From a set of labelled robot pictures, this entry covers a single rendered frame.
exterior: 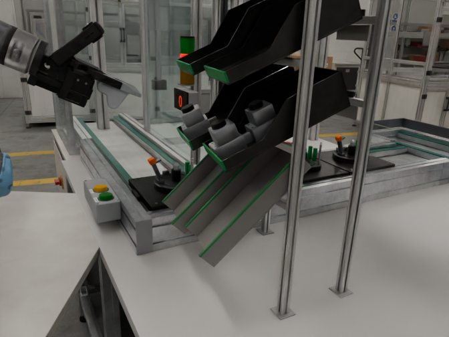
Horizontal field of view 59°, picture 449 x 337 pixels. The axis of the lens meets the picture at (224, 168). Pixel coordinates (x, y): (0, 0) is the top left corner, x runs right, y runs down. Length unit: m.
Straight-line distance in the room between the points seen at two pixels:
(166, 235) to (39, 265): 0.33
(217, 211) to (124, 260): 0.31
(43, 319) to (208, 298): 0.35
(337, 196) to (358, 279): 0.42
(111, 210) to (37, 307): 0.35
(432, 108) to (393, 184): 4.63
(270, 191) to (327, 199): 0.63
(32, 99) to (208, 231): 5.66
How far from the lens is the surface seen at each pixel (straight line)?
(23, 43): 0.84
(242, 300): 0.94
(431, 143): 2.26
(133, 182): 1.29
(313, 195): 1.34
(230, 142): 0.76
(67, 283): 1.04
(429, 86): 6.07
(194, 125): 0.90
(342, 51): 11.17
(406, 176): 1.67
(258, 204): 0.78
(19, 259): 1.18
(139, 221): 1.06
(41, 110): 6.44
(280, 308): 0.91
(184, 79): 1.37
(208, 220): 0.90
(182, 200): 1.03
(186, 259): 1.08
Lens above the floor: 1.43
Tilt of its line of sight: 19 degrees down
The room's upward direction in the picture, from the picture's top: 2 degrees clockwise
